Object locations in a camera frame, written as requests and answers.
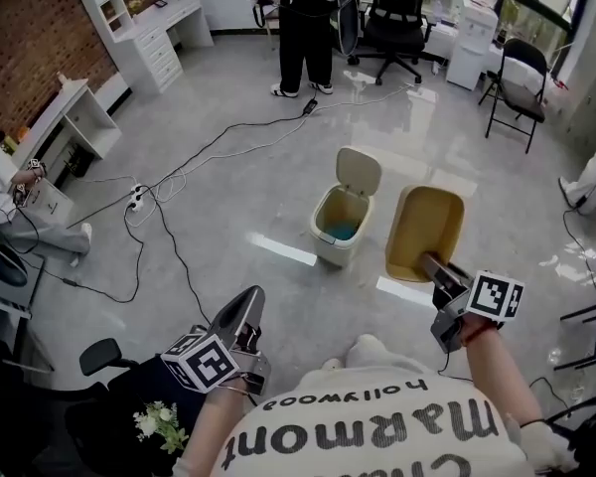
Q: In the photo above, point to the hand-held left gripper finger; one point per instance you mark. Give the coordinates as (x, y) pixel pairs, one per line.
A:
(228, 316)
(258, 316)

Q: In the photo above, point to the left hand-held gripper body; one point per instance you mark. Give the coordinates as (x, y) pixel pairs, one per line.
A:
(211, 365)

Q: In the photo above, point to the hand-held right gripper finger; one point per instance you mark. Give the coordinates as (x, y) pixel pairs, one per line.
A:
(434, 265)

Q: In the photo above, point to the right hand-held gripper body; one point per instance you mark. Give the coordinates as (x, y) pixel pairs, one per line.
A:
(494, 296)

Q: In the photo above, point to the beige plastic container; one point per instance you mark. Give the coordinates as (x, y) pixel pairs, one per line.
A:
(422, 226)

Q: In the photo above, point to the cream pedal trash bin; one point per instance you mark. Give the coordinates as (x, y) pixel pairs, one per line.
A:
(357, 167)

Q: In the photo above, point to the person's left forearm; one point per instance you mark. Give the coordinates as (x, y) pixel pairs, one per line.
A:
(213, 430)

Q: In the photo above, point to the person's right forearm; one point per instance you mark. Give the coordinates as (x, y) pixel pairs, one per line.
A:
(496, 380)

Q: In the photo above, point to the thin metal bangle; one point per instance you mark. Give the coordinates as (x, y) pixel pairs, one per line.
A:
(238, 390)

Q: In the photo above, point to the white artificial flowers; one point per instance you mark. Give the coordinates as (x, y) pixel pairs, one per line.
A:
(154, 418)

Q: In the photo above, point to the person's left white shoe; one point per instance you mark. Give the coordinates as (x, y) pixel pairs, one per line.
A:
(332, 364)

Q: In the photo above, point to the blue plastic bag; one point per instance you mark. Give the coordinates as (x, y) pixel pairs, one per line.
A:
(340, 231)

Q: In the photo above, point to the person's beige trousers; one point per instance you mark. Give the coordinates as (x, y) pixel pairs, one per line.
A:
(370, 351)

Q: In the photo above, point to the white power strip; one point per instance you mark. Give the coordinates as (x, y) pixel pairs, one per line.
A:
(135, 199)

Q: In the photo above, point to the person's white printed shirt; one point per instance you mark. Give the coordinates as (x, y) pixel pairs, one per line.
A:
(377, 415)

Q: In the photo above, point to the black mesh office chair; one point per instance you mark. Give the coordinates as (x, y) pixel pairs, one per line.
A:
(54, 430)

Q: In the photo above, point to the black folding chair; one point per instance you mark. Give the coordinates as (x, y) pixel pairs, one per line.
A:
(524, 105)

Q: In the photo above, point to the black power adapter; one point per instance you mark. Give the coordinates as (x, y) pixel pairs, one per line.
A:
(310, 107)

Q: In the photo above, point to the white drawer cabinet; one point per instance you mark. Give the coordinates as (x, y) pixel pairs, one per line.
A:
(54, 199)

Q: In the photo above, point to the white water dispenser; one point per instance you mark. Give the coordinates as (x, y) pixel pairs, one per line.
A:
(469, 52)

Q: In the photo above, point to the white metal rack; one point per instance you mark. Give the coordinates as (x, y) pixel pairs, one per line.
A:
(0, 308)

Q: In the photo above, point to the black padded stool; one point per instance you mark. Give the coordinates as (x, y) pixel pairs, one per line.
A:
(2, 266)

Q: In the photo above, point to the dark mesh carry bag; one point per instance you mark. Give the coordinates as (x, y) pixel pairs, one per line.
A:
(347, 23)

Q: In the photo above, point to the white vanity desk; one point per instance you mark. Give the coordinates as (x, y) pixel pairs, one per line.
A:
(79, 102)

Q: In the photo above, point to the white hutch desk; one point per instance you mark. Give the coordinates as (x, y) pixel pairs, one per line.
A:
(154, 52)

